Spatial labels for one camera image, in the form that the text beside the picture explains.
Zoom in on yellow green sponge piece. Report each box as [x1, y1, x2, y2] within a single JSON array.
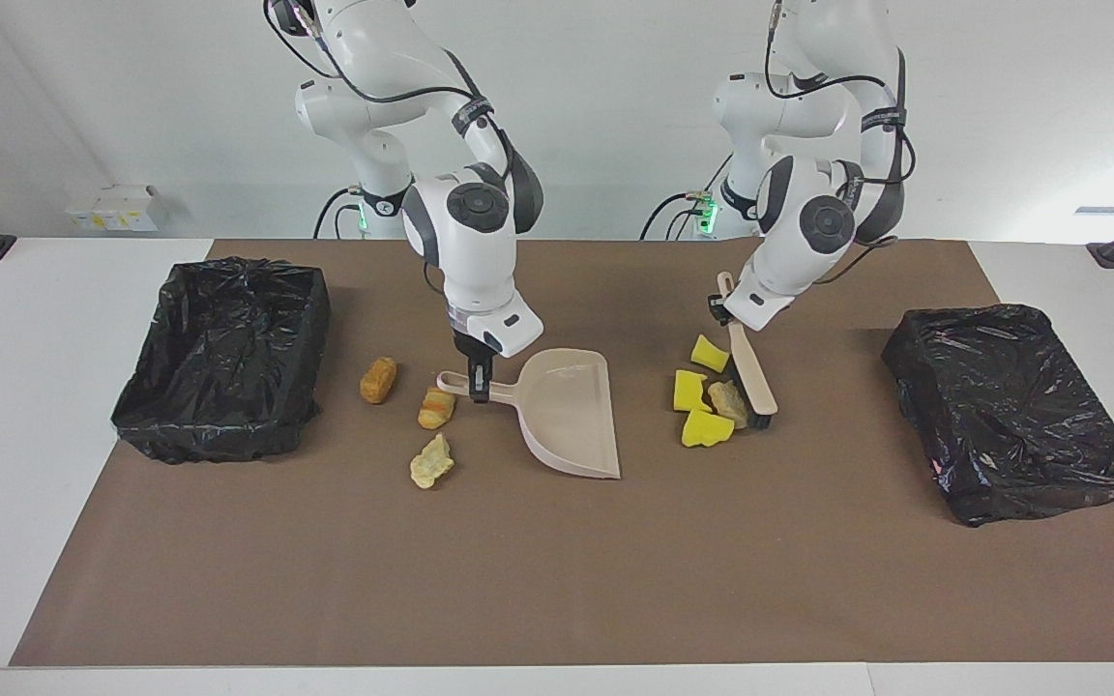
[[691, 334, 730, 374]]

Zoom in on orange striped foam chunk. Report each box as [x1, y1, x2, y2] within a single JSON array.
[[418, 387, 457, 431]]

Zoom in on beige hand brush black bristles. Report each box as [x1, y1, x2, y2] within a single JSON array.
[[718, 272, 778, 430]]

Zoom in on pale pink plastic dustpan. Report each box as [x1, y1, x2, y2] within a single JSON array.
[[436, 349, 622, 480]]

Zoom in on pale yellow foam chunk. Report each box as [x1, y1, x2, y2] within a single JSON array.
[[409, 432, 455, 490]]

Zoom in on beige and orange foam chunk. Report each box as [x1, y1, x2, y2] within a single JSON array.
[[707, 380, 749, 430]]

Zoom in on brown foam chunk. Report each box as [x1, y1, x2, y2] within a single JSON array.
[[360, 357, 399, 405]]

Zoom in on open bin with black bag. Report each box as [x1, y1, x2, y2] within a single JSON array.
[[110, 256, 332, 465]]

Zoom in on bin covered by black bag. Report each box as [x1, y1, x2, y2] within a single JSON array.
[[881, 304, 1114, 528]]

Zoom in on brown table mat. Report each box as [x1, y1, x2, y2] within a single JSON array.
[[9, 239, 1114, 668]]

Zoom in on white box yellow labels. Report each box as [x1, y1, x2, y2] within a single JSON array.
[[67, 186, 160, 233]]

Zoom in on black base cable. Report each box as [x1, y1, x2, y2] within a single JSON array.
[[641, 155, 718, 240], [313, 187, 365, 240]]

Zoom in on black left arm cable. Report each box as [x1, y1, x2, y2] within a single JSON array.
[[763, 0, 918, 286]]

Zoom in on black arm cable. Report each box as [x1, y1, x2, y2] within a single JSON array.
[[763, 0, 918, 286], [262, 0, 519, 194]]

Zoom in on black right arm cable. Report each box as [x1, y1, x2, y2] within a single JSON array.
[[262, 0, 519, 194]]

